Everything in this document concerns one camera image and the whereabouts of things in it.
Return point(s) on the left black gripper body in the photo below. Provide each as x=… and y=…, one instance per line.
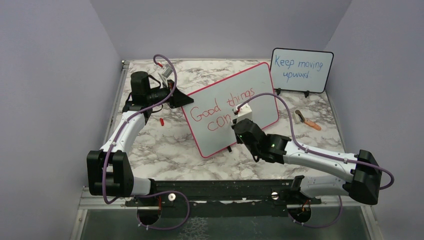
x=173, y=102

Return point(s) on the red framed whiteboard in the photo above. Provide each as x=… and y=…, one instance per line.
x=211, y=114

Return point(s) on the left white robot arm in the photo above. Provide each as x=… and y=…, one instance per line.
x=109, y=171

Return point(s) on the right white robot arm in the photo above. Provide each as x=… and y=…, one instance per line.
x=355, y=175

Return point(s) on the black framed whiteboard with writing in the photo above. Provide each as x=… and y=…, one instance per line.
x=300, y=70

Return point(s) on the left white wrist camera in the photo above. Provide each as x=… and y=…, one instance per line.
x=166, y=73

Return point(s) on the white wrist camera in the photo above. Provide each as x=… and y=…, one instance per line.
x=241, y=112
x=166, y=73

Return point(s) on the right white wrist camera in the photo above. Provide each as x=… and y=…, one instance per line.
x=241, y=112

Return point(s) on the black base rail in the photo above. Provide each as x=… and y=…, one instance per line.
x=225, y=199

